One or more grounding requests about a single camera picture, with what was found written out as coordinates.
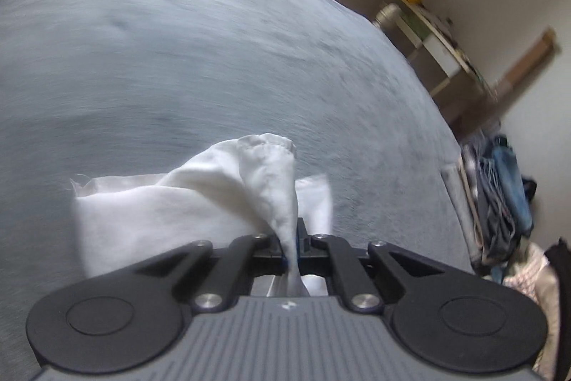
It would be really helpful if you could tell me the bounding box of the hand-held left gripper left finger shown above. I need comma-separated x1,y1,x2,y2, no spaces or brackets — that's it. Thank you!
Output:
134,231,286,312

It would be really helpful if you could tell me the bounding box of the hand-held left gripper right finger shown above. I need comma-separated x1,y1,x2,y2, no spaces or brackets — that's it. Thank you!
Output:
297,218,447,312

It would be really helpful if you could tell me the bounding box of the white shirt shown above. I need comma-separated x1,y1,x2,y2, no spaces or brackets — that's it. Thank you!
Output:
69,133,335,297

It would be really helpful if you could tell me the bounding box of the stack of dark folded clothes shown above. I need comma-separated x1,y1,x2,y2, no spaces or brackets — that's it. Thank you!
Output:
441,135,538,275

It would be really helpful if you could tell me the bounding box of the stack of light folded clothes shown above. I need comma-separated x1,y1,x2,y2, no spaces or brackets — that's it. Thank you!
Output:
504,238,571,381

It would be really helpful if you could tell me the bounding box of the white desk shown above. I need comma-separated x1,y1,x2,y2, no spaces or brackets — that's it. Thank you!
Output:
379,0,491,127

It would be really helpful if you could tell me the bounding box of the cream carved bedpost finial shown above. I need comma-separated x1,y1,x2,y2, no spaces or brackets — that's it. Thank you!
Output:
374,4,402,29

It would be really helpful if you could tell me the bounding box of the long cardboard box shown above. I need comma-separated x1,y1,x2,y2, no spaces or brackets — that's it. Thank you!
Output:
459,28,558,136

